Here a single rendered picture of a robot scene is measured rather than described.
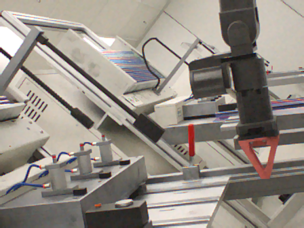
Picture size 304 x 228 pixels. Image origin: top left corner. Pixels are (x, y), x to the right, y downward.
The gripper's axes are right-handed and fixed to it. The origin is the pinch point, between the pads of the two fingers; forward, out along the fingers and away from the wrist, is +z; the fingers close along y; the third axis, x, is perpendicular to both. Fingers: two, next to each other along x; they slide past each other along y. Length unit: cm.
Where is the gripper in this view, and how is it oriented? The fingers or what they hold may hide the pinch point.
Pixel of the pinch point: (264, 172)
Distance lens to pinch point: 95.6
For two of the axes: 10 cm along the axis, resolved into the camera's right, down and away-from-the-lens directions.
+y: -2.5, 1.0, -9.6
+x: 9.5, -1.5, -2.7
